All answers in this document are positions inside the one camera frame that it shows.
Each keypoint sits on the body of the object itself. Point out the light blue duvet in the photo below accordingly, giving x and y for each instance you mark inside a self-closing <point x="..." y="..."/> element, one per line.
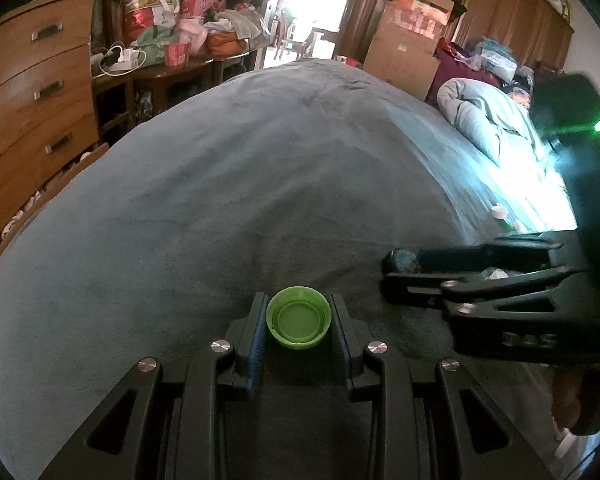
<point x="485" y="120"/>

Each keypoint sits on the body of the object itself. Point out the white power strip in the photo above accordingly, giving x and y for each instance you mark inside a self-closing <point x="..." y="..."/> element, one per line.
<point x="125" y="65"/>

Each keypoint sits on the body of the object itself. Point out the red printed cardboard box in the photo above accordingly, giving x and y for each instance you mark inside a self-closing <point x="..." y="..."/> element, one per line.
<point x="415" y="17"/>

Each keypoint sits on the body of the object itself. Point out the green bottle cap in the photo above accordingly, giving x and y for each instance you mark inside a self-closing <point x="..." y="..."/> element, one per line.
<point x="297" y="320"/>

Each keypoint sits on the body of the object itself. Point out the grey blanket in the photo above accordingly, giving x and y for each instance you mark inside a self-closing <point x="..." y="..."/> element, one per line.
<point x="230" y="185"/>

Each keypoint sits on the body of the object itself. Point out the red paper cup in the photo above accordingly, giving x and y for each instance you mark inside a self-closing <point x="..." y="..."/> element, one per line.
<point x="176" y="55"/>

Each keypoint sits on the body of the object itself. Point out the pink box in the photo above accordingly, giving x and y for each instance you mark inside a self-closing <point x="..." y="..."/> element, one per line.
<point x="197" y="0"/>

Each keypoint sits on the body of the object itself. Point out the white bottle cap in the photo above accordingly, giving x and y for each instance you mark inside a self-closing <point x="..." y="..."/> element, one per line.
<point x="500" y="210"/>

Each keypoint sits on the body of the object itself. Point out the orange bag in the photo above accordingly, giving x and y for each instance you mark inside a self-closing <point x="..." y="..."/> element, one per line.
<point x="225" y="42"/>

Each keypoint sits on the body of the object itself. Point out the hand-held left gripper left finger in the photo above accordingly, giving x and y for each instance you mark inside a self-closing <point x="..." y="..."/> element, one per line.
<point x="257" y="340"/>

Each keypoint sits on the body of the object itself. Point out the wooden table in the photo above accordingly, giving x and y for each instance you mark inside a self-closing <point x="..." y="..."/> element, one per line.
<point x="180" y="72"/>

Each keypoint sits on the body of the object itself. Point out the wooden chest of drawers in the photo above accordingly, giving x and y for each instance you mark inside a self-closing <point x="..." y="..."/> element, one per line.
<point x="55" y="80"/>

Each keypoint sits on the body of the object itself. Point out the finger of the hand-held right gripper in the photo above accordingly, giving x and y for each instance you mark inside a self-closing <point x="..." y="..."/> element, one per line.
<point x="450" y="256"/>
<point x="415" y="287"/>

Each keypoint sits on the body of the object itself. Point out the heap of mixed laundry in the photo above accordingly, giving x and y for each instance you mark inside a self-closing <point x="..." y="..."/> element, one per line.
<point x="465" y="65"/>

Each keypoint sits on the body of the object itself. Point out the small wooden chair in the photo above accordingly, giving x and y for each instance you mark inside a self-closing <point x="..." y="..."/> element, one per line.
<point x="286" y="35"/>

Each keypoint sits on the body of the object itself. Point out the dark wooden chair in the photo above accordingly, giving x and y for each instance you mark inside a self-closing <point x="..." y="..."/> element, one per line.
<point x="111" y="0"/>

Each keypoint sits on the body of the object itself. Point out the red and white shopping bag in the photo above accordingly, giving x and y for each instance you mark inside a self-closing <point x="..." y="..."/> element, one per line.
<point x="150" y="20"/>

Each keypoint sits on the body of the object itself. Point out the wooden wardrobe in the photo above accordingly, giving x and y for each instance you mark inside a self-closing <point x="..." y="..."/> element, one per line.
<point x="505" y="5"/>

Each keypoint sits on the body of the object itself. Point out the plain cardboard box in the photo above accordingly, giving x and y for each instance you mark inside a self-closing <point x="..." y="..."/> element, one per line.
<point x="400" y="70"/>

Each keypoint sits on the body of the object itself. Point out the heap of clothes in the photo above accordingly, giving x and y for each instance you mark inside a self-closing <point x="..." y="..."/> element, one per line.
<point x="235" y="22"/>

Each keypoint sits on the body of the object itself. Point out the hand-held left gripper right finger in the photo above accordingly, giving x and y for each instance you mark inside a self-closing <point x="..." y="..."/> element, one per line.
<point x="342" y="340"/>

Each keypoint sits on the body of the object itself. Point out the person's right hand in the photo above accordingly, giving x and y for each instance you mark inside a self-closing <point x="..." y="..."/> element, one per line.
<point x="565" y="390"/>

